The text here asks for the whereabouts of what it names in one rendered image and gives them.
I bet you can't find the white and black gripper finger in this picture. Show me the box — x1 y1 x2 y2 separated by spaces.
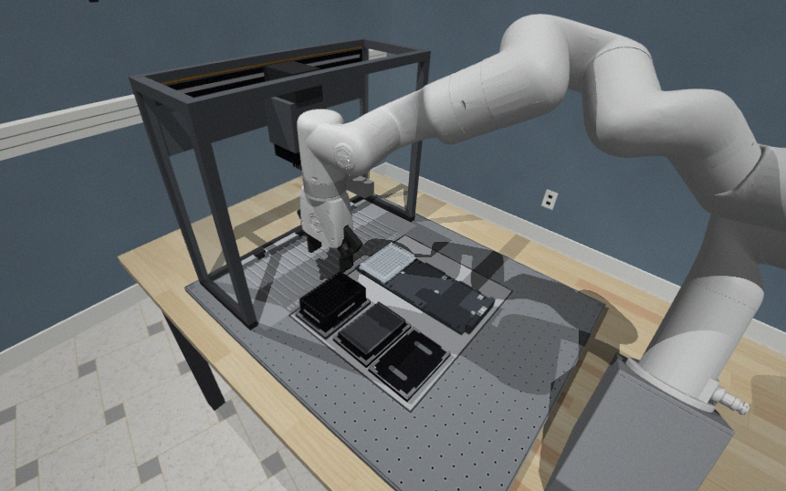
338 225 363 273
297 209 321 253

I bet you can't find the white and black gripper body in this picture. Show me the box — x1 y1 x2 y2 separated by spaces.
300 186 353 249

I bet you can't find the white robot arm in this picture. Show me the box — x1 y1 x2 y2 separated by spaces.
297 14 786 415

